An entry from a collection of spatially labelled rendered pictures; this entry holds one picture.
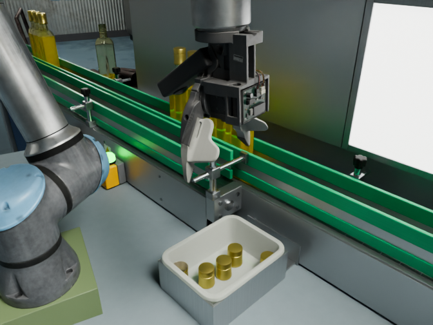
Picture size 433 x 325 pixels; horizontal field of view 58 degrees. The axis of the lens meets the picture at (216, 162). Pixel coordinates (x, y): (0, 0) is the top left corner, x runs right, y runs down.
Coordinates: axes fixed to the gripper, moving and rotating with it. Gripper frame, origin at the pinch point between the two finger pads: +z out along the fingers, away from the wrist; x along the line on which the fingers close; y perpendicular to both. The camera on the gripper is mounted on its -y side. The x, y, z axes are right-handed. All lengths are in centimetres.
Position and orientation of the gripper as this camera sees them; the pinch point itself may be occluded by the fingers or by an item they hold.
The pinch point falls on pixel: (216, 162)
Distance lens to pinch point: 60.1
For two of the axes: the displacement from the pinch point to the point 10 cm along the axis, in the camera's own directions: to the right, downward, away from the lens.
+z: 0.5, 8.9, 4.5
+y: 7.8, 2.5, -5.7
